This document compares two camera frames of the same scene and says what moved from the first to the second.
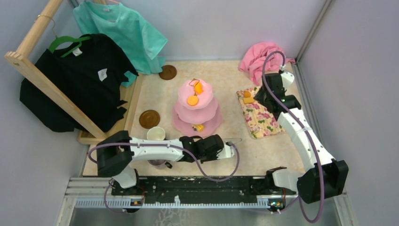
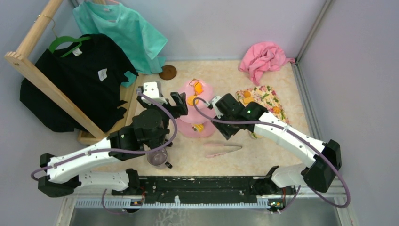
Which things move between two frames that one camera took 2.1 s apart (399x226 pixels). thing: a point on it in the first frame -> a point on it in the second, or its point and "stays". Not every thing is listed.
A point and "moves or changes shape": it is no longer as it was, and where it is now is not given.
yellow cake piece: x=198 y=127 stays
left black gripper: x=219 y=155 -> x=181 y=108
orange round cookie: x=192 y=100 stays
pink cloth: x=253 y=60 stays
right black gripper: x=259 y=96 -> x=227 y=132
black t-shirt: x=90 y=75 stays
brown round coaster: x=169 y=72 stays
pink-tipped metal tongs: x=233 y=138 moves or changes shape
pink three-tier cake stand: x=196 y=113 stays
